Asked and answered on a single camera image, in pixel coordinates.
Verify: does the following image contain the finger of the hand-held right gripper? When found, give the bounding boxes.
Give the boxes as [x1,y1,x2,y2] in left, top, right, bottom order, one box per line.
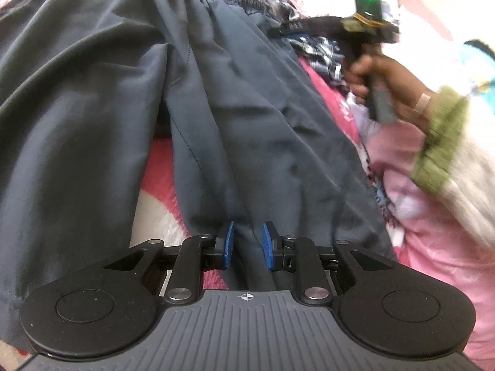
[269,15,349,41]

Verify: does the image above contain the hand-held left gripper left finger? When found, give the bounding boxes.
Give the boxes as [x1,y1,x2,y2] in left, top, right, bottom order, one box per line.
[104,220,236,305]

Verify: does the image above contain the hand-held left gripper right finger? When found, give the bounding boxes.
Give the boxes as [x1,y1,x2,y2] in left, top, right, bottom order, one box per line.
[262,221,397,305]

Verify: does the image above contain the plaid shirt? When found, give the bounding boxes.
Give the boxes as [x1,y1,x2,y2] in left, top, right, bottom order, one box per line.
[226,0,349,89]

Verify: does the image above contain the dark grey pants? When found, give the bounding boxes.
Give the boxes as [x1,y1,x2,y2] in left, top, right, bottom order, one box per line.
[0,0,399,350]

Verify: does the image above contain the person's right forearm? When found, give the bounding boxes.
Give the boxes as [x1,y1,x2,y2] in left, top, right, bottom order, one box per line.
[410,85,495,248]

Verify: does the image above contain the person's right hand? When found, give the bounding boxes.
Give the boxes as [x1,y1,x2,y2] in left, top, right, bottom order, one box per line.
[344,52,432,132]

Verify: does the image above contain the red floral bed sheet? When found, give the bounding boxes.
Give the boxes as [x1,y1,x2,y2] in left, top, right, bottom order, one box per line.
[0,0,391,356]

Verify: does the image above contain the blue floral quilt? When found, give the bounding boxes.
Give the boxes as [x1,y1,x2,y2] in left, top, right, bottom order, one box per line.
[460,39,495,97]

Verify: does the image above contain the pink grey floral quilt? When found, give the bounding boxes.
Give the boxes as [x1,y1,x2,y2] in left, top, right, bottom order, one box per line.
[348,0,495,368]

